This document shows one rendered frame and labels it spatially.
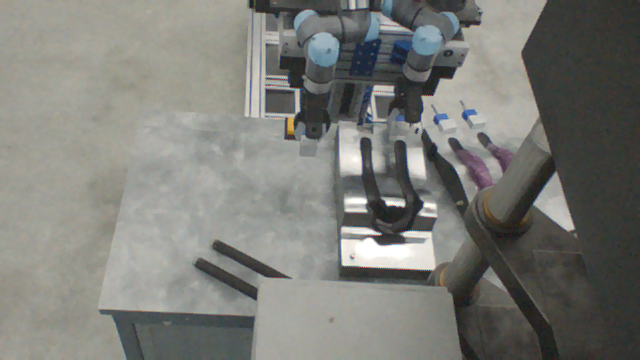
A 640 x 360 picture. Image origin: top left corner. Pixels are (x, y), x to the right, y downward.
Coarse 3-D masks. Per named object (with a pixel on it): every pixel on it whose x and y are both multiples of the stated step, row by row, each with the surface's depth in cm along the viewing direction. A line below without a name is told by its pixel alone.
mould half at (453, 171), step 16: (432, 128) 202; (464, 128) 204; (480, 128) 205; (496, 128) 205; (448, 144) 198; (464, 144) 199; (480, 144) 200; (496, 144) 200; (512, 144) 200; (432, 160) 200; (448, 160) 191; (496, 160) 191; (448, 176) 192; (464, 176) 186; (496, 176) 188; (464, 192) 184; (544, 192) 189; (464, 208) 186; (544, 208) 180; (560, 208) 181; (560, 224) 177
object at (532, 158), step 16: (528, 144) 84; (544, 144) 82; (512, 160) 89; (528, 160) 85; (544, 160) 83; (512, 176) 89; (528, 176) 86; (544, 176) 86; (496, 192) 94; (512, 192) 90; (528, 192) 89; (496, 208) 94; (512, 208) 92; (528, 208) 93; (464, 240) 107; (464, 256) 107; (480, 256) 104; (448, 272) 114; (464, 272) 109; (480, 272) 108; (448, 288) 115; (464, 288) 113
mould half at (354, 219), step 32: (352, 128) 193; (384, 128) 194; (352, 160) 186; (384, 160) 187; (416, 160) 189; (352, 192) 173; (384, 192) 175; (416, 192) 177; (352, 224) 172; (416, 224) 173; (384, 256) 169; (416, 256) 171
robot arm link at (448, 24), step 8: (424, 8) 176; (424, 16) 174; (432, 16) 174; (440, 16) 175; (448, 16) 175; (416, 24) 175; (424, 24) 174; (432, 24) 173; (440, 24) 172; (448, 24) 173; (456, 24) 176; (448, 32) 173; (448, 40) 174
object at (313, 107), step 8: (312, 104) 165; (320, 104) 165; (312, 112) 165; (320, 112) 165; (312, 120) 165; (320, 120) 165; (312, 128) 164; (320, 128) 165; (312, 136) 164; (320, 136) 165
